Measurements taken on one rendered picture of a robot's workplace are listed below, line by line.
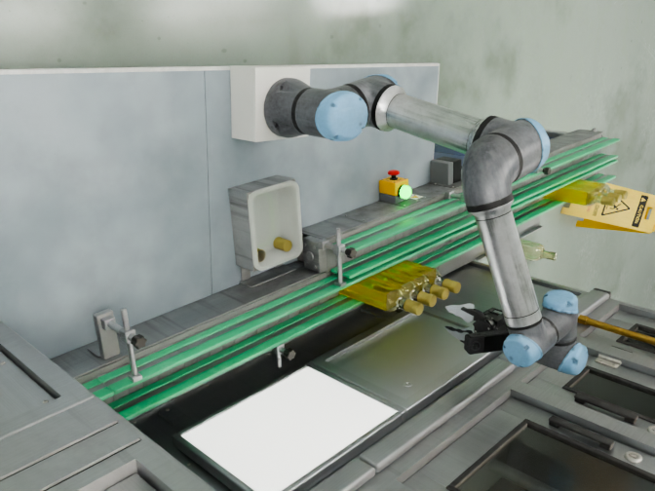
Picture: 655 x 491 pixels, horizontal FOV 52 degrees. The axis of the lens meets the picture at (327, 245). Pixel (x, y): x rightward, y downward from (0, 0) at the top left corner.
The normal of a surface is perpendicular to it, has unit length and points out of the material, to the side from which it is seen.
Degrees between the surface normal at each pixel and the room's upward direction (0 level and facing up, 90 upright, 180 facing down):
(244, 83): 90
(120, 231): 0
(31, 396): 90
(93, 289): 0
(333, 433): 90
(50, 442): 90
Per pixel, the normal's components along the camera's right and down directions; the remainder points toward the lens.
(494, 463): -0.05, -0.94
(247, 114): -0.71, 0.19
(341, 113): 0.60, 0.29
